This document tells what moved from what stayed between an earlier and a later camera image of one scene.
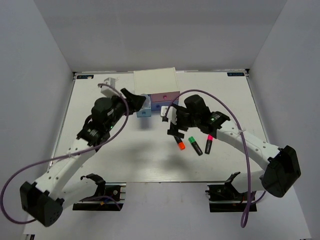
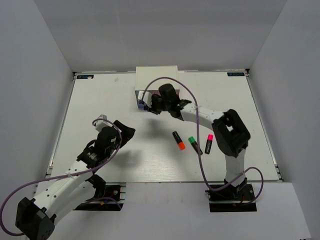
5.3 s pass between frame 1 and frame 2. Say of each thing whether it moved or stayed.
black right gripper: moved
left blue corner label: stayed
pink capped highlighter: stayed
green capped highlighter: stayed
